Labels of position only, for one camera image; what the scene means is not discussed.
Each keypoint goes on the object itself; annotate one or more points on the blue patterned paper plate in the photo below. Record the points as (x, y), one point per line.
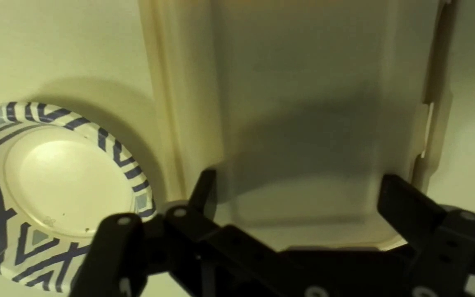
(67, 187)

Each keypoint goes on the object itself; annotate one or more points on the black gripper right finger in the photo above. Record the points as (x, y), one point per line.
(409, 208)

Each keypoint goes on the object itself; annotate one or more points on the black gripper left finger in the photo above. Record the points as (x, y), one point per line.
(206, 190)

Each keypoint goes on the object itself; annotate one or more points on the beige clamshell food container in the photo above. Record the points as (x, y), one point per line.
(305, 109)

